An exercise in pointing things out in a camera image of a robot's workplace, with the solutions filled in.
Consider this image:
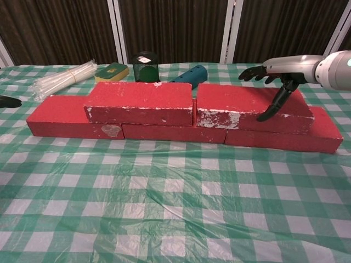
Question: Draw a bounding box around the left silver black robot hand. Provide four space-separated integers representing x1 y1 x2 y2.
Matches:
0 95 22 108

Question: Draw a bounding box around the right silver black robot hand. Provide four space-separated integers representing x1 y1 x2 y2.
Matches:
237 54 323 123

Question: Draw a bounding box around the red brick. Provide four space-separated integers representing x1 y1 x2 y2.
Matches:
26 95 126 140
224 106 344 155
84 82 195 127
122 98 228 145
196 83 315 135

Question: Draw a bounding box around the bundle of white straws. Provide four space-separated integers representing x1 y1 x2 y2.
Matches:
31 58 98 101

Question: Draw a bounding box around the teal half-cylinder holder with holes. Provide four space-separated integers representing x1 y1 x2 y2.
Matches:
169 65 208 90

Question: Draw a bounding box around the green and yellow sponge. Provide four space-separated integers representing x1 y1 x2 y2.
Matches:
94 62 130 83

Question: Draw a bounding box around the dark folding partition screen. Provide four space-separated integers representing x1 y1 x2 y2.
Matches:
0 0 351 68

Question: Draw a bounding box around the black mesh cup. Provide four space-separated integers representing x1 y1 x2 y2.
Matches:
131 52 161 83

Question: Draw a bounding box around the green ball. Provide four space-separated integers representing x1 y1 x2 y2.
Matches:
139 66 157 82

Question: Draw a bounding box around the green white checked tablecloth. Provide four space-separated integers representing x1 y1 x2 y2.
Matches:
0 62 351 263

